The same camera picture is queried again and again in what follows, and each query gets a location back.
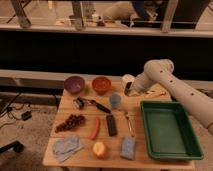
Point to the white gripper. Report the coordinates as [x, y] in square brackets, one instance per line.
[140, 84]

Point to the metal cup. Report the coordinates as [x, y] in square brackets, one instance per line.
[127, 89]

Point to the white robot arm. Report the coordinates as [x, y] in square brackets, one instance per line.
[195, 102]

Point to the white cup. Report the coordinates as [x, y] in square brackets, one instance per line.
[127, 78]

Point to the blue cup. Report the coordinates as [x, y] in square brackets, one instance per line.
[115, 101]

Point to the metal fork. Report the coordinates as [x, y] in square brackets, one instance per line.
[129, 124]

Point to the wooden utensil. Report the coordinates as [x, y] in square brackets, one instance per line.
[154, 93]

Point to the orange bowl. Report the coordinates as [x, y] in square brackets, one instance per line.
[101, 85]

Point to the black rectangular block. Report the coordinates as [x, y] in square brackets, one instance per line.
[111, 124]

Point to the red chili pepper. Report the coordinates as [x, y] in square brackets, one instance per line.
[96, 129]

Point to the green plastic tray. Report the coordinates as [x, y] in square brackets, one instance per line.
[168, 131]

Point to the purple bowl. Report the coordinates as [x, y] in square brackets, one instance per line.
[74, 84]

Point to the blue sponge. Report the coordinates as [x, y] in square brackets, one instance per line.
[128, 147]

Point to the bunch of purple grapes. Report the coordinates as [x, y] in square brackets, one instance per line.
[70, 123]

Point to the peach fruit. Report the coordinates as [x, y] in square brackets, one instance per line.
[99, 149]

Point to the white mug in background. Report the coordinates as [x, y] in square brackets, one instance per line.
[96, 18]

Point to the blue grey cloth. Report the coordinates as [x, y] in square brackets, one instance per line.
[66, 147]

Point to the black power adapter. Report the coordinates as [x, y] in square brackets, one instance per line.
[26, 115]

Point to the black handled peeler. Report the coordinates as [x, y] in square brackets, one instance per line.
[80, 103]

